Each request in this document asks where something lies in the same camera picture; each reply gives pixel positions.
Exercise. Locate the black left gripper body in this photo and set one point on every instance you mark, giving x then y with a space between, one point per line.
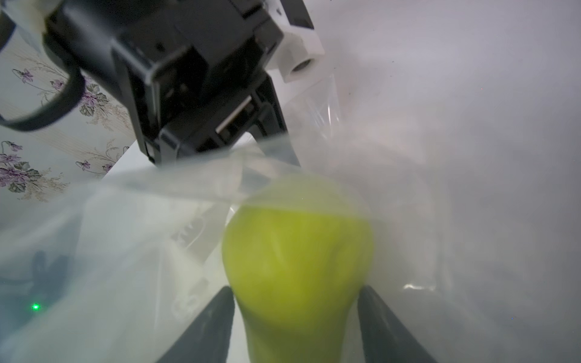
192 74

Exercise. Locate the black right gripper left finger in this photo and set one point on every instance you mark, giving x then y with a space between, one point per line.
207 338

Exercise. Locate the green pear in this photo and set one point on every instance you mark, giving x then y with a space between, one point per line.
296 255

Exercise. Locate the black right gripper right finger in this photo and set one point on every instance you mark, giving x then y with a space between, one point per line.
385 338

